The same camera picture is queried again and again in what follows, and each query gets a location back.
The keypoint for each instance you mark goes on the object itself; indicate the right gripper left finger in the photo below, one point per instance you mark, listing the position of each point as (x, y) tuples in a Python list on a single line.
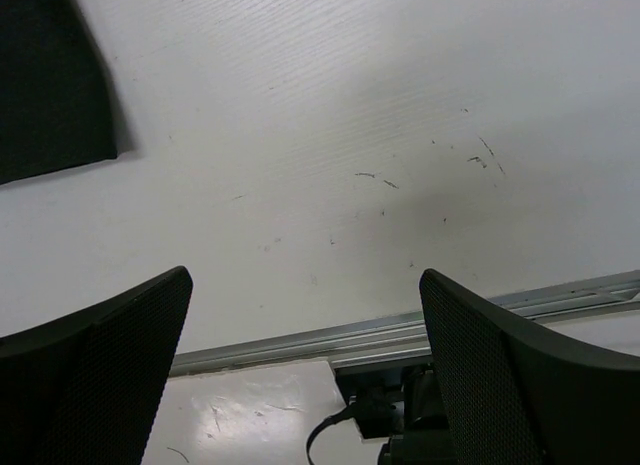
[(85, 388)]

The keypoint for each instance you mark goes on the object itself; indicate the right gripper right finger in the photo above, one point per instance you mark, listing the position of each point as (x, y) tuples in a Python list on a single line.
[(516, 392)]

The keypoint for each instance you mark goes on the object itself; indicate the black trousers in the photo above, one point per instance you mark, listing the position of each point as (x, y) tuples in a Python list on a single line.
[(56, 111)]

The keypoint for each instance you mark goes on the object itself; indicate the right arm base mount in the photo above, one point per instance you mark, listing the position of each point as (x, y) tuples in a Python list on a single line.
[(403, 405)]

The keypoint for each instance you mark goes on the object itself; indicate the aluminium frame rail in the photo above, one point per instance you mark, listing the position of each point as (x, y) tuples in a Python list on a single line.
[(403, 337)]

